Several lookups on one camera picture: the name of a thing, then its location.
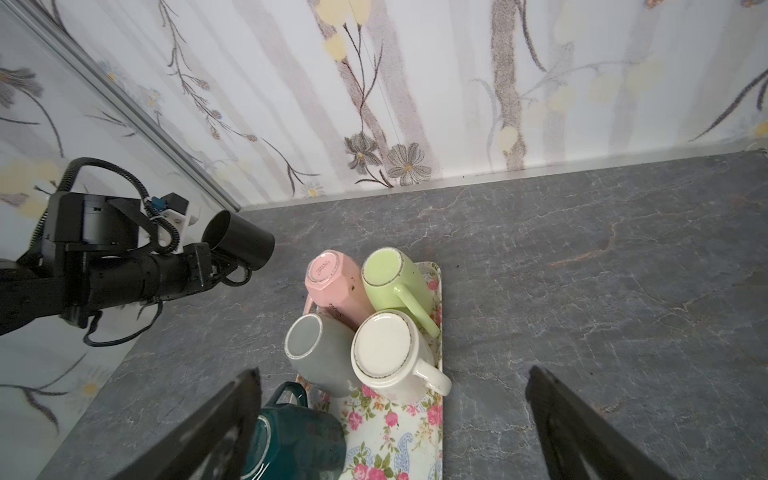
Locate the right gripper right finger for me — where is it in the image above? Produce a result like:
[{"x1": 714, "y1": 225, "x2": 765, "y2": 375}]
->
[{"x1": 525, "y1": 366, "x2": 672, "y2": 479}]

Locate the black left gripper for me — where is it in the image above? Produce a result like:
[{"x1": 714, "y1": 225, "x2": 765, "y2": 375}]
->
[{"x1": 181, "y1": 242, "x2": 253, "y2": 294}]

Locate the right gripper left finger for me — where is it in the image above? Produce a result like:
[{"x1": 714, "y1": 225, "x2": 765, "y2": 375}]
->
[{"x1": 113, "y1": 368, "x2": 262, "y2": 479}]

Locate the black mug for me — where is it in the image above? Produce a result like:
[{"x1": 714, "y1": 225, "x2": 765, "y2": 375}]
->
[{"x1": 202, "y1": 211, "x2": 275, "y2": 271}]

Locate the white mug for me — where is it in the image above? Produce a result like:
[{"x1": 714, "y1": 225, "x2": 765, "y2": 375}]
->
[{"x1": 350, "y1": 310, "x2": 452, "y2": 405}]

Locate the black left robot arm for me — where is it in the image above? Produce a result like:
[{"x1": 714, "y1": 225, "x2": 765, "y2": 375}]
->
[{"x1": 1, "y1": 157, "x2": 275, "y2": 347}]

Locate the dark green mug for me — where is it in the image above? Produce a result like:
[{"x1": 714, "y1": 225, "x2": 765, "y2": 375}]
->
[{"x1": 241, "y1": 382, "x2": 347, "y2": 479}]

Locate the pink mug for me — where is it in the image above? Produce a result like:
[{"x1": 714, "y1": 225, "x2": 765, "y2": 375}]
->
[{"x1": 303, "y1": 249, "x2": 375, "y2": 331}]

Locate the grey mug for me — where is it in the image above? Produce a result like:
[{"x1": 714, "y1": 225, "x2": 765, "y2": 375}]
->
[{"x1": 284, "y1": 313, "x2": 362, "y2": 397}]

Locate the light green mug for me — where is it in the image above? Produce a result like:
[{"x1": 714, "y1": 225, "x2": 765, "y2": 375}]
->
[{"x1": 361, "y1": 247, "x2": 440, "y2": 338}]

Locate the floral serving tray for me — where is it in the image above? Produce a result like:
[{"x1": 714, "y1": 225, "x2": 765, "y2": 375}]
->
[{"x1": 297, "y1": 262, "x2": 447, "y2": 479}]

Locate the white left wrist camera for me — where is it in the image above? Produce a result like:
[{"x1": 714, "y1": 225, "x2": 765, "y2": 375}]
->
[{"x1": 139, "y1": 193, "x2": 200, "y2": 252}]

